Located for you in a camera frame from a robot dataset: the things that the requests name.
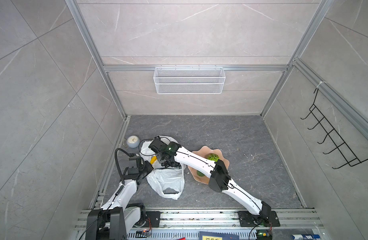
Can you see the blue marker pen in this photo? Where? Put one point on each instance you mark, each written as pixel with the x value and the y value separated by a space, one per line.
pixel 305 237

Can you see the black wire hook rack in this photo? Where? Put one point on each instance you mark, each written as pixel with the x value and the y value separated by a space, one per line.
pixel 332 134

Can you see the pink scalloped plate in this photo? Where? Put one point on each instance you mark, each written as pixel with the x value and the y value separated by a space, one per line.
pixel 204 152

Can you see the white plastic bag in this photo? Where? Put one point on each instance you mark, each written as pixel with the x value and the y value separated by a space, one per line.
pixel 166 182

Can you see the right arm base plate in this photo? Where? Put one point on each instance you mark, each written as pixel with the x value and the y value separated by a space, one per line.
pixel 248 220

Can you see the green textured fake fruit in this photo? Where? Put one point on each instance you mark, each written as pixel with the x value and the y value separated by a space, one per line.
pixel 213 157

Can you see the smooth green fake fruit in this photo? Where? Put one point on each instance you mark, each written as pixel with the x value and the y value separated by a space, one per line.
pixel 200 173

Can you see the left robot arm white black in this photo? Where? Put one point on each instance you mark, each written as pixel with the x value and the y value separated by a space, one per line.
pixel 117 216

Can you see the blue yellow box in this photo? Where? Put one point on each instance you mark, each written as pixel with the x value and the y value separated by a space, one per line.
pixel 217 236

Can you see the white wire mesh basket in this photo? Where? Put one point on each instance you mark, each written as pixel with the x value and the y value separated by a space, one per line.
pixel 189 80

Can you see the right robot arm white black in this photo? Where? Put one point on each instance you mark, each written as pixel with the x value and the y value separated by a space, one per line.
pixel 220 181

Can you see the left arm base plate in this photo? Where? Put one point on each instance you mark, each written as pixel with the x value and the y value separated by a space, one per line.
pixel 150 219

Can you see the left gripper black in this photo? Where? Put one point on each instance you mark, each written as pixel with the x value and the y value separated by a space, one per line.
pixel 148 165

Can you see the green circuit board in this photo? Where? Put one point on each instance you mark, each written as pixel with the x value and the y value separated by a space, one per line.
pixel 263 235

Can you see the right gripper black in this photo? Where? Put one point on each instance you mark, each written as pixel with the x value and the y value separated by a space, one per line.
pixel 160 160

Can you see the yellow fake banana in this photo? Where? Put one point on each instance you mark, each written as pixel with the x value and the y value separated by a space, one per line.
pixel 153 160

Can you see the small white round clock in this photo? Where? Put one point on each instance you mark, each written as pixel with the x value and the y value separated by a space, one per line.
pixel 133 141

